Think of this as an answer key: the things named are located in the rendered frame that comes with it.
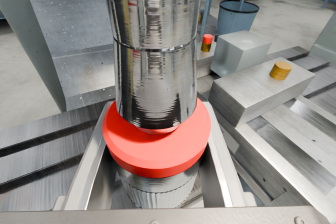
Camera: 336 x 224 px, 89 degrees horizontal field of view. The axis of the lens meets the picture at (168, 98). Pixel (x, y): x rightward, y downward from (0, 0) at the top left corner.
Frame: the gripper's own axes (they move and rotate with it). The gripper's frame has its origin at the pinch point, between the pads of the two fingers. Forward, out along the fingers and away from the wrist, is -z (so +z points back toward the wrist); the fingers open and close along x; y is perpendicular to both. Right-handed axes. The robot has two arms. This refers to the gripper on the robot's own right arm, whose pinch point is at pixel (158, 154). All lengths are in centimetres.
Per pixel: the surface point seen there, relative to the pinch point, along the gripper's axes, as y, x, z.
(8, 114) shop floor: 113, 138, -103
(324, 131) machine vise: 9.8, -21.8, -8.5
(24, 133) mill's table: 16.8, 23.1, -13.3
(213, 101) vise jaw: 8.9, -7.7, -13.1
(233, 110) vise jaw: 7.4, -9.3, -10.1
